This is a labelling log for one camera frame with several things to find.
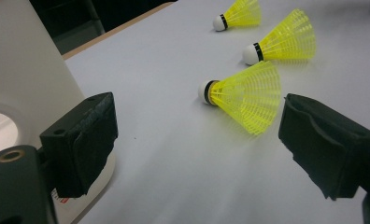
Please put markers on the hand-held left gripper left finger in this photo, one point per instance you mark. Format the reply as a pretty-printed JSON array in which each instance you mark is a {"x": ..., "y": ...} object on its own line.
[{"x": 80, "y": 146}]

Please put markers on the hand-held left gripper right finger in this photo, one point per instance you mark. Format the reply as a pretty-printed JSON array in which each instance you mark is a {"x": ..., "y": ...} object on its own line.
[{"x": 323, "y": 146}]

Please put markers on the yellow plastic shuttlecock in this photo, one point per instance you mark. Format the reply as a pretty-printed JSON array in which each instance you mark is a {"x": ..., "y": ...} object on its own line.
[
  {"x": 251, "y": 96},
  {"x": 244, "y": 14},
  {"x": 289, "y": 37}
]

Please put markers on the white plastic storage bin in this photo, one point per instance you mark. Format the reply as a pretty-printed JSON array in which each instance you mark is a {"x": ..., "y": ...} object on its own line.
[{"x": 21, "y": 62}]

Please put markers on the white table sheet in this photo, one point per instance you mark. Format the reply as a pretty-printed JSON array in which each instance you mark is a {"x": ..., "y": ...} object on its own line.
[{"x": 180, "y": 149}]

